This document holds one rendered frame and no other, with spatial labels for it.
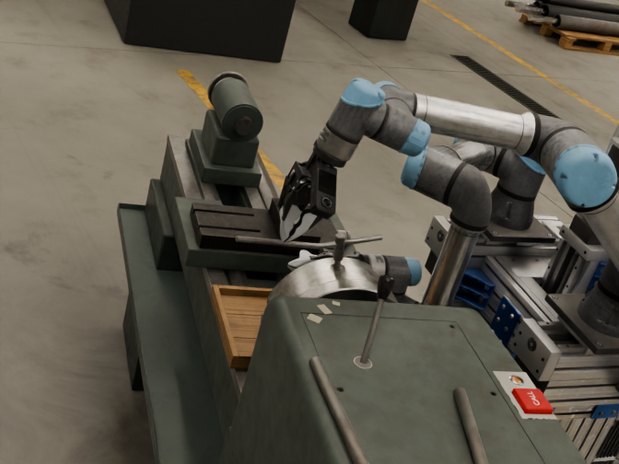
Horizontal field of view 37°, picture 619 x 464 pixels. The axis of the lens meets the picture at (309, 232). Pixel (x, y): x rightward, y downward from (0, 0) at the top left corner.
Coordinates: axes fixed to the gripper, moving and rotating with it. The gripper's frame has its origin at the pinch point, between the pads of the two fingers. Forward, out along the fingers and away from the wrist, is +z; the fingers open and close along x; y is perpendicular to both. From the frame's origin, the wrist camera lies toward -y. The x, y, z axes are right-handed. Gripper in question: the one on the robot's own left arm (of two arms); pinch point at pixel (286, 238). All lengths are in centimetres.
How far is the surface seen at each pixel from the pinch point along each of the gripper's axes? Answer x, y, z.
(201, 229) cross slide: -8, 63, 36
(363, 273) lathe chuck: -23.5, 4.9, 4.6
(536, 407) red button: -41, -41, -3
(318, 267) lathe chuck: -14.6, 8.2, 8.2
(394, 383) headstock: -16.1, -34.4, 4.5
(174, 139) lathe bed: -16, 142, 45
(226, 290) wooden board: -15, 44, 41
